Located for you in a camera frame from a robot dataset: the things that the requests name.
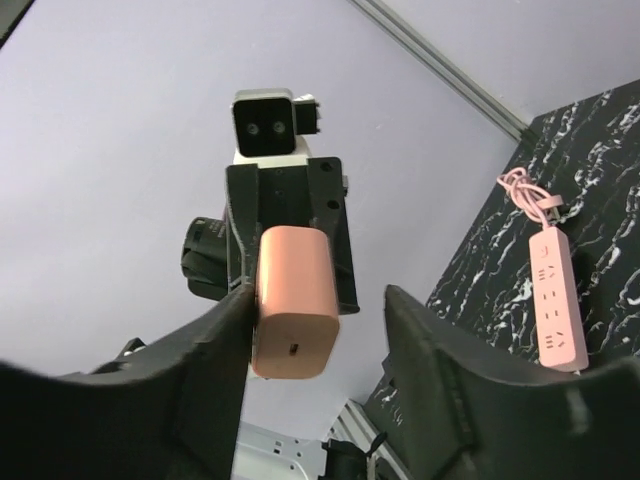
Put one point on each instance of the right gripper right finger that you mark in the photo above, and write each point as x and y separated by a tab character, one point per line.
472	411

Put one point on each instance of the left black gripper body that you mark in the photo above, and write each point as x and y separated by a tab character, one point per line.
298	208

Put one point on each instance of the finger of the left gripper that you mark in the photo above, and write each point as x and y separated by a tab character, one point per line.
244	229
326	193

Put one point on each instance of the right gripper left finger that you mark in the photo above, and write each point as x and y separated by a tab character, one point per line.
168	411

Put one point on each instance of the orange pink charger plug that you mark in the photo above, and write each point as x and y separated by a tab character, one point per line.
298	315

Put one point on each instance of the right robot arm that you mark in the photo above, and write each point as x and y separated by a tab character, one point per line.
320	455

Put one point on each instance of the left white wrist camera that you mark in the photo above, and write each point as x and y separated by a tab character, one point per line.
270	127

